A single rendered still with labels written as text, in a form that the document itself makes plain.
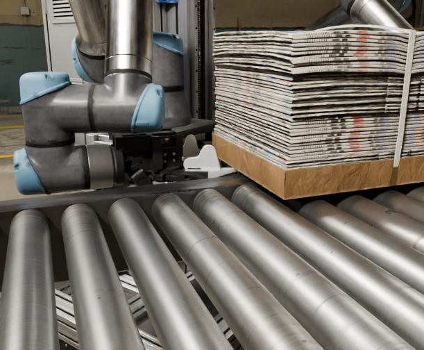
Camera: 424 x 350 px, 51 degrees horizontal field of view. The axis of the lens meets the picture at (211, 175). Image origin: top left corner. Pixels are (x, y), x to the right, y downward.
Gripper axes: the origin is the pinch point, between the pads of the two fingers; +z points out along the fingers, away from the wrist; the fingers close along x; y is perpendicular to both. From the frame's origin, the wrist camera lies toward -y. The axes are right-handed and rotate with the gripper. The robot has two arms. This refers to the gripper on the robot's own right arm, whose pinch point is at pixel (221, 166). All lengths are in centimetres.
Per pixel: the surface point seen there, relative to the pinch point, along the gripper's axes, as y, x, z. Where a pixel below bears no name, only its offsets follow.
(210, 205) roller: -0.3, -18.5, -9.2
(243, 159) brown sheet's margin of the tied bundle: 3.9, -10.9, -0.5
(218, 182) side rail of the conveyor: 0.3, -10.4, -4.8
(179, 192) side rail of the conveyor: 0.2, -12.5, -12.0
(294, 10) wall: 83, 672, 413
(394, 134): 9.1, -23.9, 17.7
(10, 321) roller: 0, -39, -35
